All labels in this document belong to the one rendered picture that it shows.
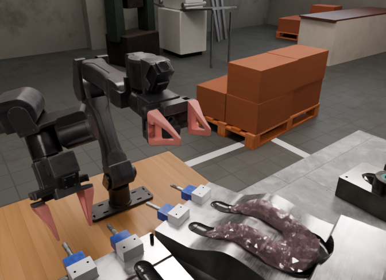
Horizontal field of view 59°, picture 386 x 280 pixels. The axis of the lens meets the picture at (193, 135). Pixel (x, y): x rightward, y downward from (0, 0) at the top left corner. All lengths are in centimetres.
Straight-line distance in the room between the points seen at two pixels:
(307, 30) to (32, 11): 461
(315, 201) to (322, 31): 491
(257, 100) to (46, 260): 223
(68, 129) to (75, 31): 631
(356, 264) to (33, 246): 78
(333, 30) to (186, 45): 231
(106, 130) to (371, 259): 72
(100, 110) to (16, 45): 580
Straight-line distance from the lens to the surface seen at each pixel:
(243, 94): 295
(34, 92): 68
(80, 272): 76
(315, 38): 600
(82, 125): 65
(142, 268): 78
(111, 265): 79
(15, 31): 671
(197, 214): 95
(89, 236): 101
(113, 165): 97
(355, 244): 87
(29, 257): 101
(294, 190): 117
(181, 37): 585
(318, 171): 130
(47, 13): 679
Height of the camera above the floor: 146
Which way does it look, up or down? 27 degrees down
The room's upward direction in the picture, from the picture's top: straight up
